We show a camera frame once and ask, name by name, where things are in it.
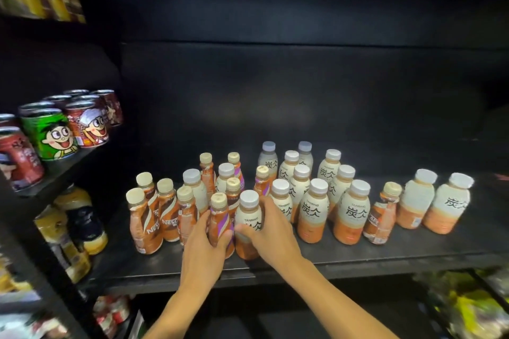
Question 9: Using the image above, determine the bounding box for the person's right hand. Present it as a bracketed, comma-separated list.
[234, 195, 305, 272]

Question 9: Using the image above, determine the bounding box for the person's left hand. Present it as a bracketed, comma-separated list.
[179, 210, 234, 292]

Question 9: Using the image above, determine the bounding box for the black shelf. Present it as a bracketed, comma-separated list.
[79, 0, 509, 339]

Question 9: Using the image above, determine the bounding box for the person's left forearm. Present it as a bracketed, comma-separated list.
[143, 279, 217, 339]

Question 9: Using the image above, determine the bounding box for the person's right forearm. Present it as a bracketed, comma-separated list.
[284, 257, 398, 339]

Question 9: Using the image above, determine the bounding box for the row of white green cartons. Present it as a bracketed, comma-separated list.
[127, 309, 146, 339]

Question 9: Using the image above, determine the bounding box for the row of red white small bottles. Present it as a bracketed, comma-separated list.
[93, 295, 132, 337]

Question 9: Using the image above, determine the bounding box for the row of yellow dark label bottles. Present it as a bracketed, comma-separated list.
[33, 183, 109, 284]

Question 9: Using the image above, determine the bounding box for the black metal drinks rack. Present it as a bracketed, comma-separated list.
[0, 0, 136, 339]

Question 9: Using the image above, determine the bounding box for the group of cartoon drink cans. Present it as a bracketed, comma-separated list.
[0, 89, 124, 192]

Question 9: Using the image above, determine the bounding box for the row of clear white capped bottles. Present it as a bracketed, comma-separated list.
[0, 313, 68, 339]

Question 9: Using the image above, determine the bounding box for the row of yellow green snack packs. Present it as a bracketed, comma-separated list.
[413, 269, 509, 339]

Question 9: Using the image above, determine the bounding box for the black metal snack rack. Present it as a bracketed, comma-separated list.
[413, 267, 509, 339]

